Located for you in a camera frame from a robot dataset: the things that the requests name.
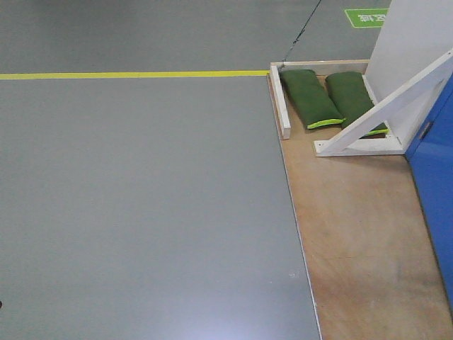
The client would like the blue door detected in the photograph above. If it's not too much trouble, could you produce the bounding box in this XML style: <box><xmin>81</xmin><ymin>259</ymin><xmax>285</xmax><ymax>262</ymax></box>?
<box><xmin>406</xmin><ymin>79</ymin><xmax>452</xmax><ymax>307</ymax></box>

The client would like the white far border batten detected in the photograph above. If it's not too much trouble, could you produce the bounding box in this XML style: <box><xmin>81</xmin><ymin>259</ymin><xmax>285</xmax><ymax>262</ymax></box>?
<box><xmin>268</xmin><ymin>62</ymin><xmax>291</xmax><ymax>140</ymax></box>

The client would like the white border batten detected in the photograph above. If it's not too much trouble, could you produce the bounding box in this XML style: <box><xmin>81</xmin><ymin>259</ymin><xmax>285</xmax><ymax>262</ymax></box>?
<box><xmin>268</xmin><ymin>62</ymin><xmax>291</xmax><ymax>140</ymax></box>
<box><xmin>279</xmin><ymin>59</ymin><xmax>369</xmax><ymax>76</ymax></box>

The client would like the left green sandbag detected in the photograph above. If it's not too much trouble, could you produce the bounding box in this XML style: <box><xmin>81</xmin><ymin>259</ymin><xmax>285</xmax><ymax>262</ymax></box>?
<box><xmin>280</xmin><ymin>69</ymin><xmax>345</xmax><ymax>130</ymax></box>

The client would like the green sandbag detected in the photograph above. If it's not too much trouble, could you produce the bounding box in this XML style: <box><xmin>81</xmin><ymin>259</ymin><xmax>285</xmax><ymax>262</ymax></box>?
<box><xmin>280</xmin><ymin>69</ymin><xmax>345</xmax><ymax>130</ymax></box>
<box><xmin>326</xmin><ymin>72</ymin><xmax>374</xmax><ymax>129</ymax></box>

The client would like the white far triangular brace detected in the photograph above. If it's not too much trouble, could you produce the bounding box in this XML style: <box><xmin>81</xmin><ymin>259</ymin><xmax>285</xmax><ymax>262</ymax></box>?
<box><xmin>314</xmin><ymin>50</ymin><xmax>452</xmax><ymax>157</ymax></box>

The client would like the white back border batten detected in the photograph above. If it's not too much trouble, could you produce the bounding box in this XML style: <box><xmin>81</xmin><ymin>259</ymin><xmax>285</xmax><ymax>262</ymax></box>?
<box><xmin>279</xmin><ymin>59</ymin><xmax>369</xmax><ymax>76</ymax></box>

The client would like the right green sandbag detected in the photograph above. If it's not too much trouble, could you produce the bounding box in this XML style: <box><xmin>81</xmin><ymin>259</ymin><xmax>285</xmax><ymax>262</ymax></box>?
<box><xmin>326</xmin><ymin>72</ymin><xmax>374</xmax><ymax>129</ymax></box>

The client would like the plywood base platform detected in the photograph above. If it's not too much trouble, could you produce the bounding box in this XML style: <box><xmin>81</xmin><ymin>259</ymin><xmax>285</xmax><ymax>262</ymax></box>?
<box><xmin>281</xmin><ymin>92</ymin><xmax>452</xmax><ymax>339</ymax></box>

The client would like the black floor cable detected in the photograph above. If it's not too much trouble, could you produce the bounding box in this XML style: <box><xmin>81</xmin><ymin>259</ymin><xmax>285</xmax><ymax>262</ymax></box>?
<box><xmin>281</xmin><ymin>0</ymin><xmax>323</xmax><ymax>63</ymax></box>

